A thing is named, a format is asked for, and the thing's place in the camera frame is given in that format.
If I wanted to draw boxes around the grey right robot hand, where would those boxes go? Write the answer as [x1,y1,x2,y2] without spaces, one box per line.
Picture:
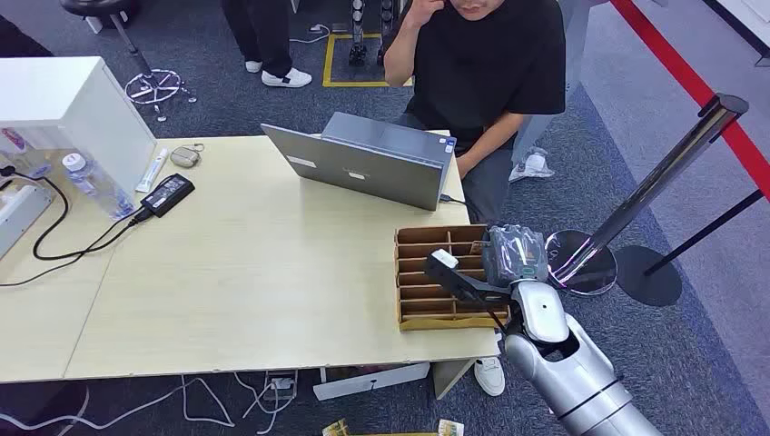
[480,223,549,289]

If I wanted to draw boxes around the cardboard slotted card box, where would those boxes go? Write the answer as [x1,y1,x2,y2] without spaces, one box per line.
[393,223,512,332]

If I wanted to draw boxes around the seated person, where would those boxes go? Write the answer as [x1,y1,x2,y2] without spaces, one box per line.
[382,0,568,227]

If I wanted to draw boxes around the person's right hand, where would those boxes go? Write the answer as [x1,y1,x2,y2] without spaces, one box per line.
[408,0,448,26]

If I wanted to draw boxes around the standing person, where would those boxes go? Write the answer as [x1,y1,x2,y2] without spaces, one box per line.
[221,0,313,90]

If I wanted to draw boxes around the white shoe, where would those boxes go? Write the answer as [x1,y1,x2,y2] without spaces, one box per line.
[473,356,507,399]

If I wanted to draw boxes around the grey laptop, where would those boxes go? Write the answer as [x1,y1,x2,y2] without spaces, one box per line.
[260,112,457,213]

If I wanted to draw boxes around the white board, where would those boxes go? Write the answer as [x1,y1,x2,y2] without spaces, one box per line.
[312,362,432,402]

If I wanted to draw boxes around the white power strip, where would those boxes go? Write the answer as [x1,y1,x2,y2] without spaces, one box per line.
[263,370,300,402]

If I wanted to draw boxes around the black robot legs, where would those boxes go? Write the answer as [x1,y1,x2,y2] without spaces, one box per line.
[348,0,400,68]

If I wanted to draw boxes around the grey earbud case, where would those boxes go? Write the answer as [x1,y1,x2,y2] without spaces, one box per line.
[169,144,206,169]

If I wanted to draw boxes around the black power adapter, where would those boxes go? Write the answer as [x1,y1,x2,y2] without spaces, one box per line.
[140,173,196,218]

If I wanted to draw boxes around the white tube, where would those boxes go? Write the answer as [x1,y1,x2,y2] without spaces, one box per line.
[134,148,170,194]

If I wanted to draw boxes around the black stool chrome base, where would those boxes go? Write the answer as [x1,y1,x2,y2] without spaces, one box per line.
[60,0,198,124]

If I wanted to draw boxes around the clear water bottle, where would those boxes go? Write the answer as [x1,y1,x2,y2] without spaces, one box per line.
[62,153,137,222]

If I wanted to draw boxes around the white cabinet box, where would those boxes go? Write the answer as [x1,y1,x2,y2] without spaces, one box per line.
[0,56,158,195]

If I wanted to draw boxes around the white flat device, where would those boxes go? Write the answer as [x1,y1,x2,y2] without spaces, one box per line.
[0,183,54,261]

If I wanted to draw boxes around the black laptop cable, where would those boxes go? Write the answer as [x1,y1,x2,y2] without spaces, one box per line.
[439,193,478,213]

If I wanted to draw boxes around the black stanchion post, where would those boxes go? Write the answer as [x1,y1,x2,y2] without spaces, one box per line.
[613,188,766,309]

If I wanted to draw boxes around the chrome stanchion post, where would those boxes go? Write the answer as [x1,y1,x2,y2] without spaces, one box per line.
[544,93,751,298]

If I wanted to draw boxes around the thin white floor cable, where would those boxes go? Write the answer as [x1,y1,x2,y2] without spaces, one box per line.
[288,23,333,45]

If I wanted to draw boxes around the black power cable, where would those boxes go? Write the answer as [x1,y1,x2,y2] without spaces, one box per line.
[0,165,154,288]

